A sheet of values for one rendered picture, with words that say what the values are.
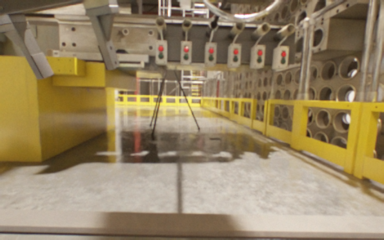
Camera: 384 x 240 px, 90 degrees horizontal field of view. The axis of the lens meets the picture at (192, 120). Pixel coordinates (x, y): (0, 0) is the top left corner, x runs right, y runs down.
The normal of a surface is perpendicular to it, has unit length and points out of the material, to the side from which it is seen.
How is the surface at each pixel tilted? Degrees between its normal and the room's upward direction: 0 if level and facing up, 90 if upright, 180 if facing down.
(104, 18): 113
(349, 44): 90
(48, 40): 90
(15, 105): 90
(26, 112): 90
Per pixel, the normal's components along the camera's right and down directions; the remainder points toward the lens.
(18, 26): 0.99, -0.09
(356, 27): 0.06, 0.12
